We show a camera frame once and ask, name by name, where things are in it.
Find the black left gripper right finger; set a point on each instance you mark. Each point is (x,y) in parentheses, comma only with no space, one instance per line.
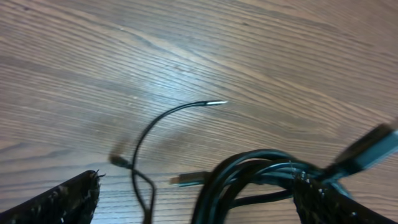
(318,204)

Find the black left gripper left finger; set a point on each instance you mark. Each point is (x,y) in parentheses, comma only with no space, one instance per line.
(71,202)

